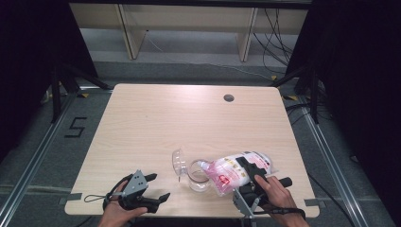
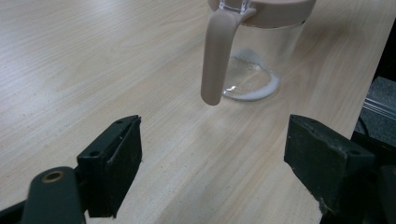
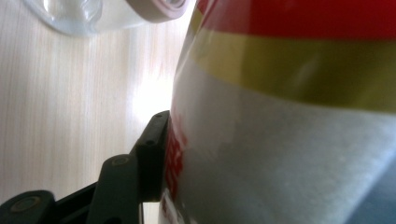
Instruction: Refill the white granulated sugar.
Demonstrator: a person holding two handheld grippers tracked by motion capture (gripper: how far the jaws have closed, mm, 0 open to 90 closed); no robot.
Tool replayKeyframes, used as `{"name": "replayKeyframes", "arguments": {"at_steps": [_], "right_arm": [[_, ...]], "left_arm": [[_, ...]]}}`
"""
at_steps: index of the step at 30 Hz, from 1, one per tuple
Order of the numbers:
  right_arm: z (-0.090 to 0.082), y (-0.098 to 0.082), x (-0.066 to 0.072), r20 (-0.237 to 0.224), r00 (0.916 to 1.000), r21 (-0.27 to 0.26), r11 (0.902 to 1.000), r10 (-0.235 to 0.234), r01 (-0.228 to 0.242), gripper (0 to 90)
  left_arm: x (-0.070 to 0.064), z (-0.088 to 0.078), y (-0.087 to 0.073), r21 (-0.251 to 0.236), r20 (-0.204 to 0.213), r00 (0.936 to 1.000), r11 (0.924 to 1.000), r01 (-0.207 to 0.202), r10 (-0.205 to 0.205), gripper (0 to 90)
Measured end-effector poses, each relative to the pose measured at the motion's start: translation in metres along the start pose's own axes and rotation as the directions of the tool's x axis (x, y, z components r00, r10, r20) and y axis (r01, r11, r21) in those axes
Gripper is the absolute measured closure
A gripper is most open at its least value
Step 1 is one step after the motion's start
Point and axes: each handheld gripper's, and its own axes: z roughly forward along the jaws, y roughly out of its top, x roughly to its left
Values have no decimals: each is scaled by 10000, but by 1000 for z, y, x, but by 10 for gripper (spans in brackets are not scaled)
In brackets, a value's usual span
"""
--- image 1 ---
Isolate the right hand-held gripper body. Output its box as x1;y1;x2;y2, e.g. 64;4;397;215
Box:
232;176;293;227

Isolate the clear glass jar with lid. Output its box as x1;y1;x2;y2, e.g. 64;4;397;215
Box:
171;148;212;193

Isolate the black cable bundle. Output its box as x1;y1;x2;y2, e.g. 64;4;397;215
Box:
253;8;296;75

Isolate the person's right hand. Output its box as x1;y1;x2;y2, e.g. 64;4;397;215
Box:
253;174;299;210

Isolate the black gripper strap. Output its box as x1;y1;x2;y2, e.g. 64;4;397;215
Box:
83;173;133;212
253;206;307;221

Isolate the light wooden shelf unit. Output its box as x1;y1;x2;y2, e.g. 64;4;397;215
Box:
68;3;310;62

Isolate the black right gripper strap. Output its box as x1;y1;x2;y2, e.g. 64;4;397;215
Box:
253;206;307;221

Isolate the black metal stand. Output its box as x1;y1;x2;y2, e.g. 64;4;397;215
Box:
270;65;321;125
50;64;112;124

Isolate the black curtain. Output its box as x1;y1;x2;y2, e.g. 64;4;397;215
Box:
0;0;98;159
285;0;401;221

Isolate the red and white pouch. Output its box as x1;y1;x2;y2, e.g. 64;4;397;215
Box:
198;150;279;197

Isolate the grey tape strip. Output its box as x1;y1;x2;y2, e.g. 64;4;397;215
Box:
304;198;325;208
58;192;83;205

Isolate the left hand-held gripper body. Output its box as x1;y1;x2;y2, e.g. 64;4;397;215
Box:
117;169;161;214

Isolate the person's left hand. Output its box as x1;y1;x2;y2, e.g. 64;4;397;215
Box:
98;181;148;225

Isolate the metal floor rail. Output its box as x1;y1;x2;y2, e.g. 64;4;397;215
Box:
0;91;78;226
297;100;368;227

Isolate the black left gripper strap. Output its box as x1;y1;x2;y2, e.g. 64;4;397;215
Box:
83;173;133;212

